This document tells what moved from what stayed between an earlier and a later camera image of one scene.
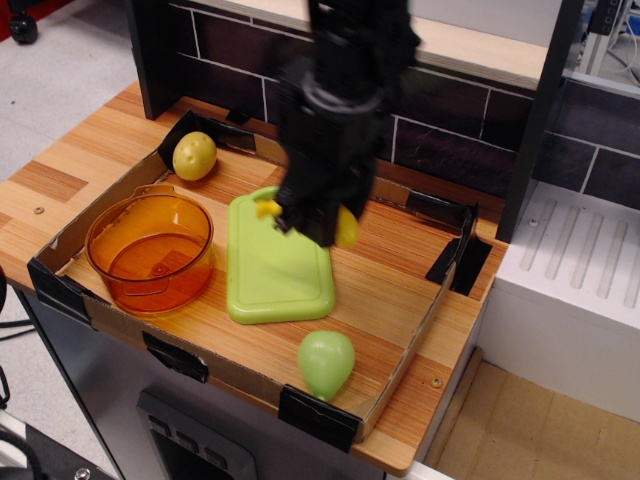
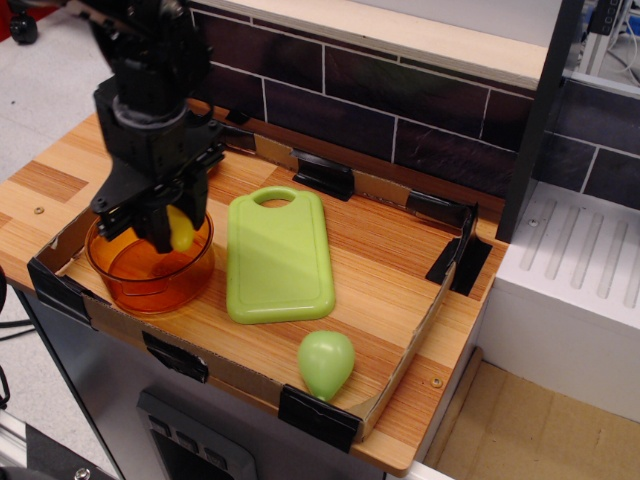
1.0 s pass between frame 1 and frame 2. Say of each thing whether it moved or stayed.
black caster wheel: stayed
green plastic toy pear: stayed
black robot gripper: moved
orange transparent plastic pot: stayed
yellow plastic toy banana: moved
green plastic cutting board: stayed
